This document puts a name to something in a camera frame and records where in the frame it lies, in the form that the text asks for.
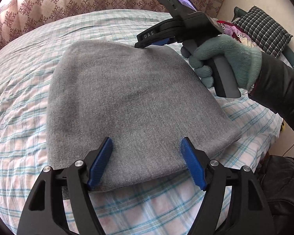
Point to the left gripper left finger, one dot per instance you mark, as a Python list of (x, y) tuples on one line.
[(44, 211)]

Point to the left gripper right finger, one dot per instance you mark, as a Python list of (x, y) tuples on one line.
[(233, 201)]

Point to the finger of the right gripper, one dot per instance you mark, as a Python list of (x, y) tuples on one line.
[(147, 43), (162, 30)]

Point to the grey pants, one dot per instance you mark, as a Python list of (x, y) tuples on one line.
[(145, 100)]

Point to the black sleeve right forearm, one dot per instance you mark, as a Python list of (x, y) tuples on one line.
[(274, 88)]

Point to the right hand green glove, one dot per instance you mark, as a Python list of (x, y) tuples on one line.
[(244, 61)]

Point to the red floral quilt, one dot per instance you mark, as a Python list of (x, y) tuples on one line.
[(233, 31)]

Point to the black white plaid pillow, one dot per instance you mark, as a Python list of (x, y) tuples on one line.
[(266, 32)]

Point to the dark green pillow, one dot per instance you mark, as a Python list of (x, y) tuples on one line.
[(287, 52)]

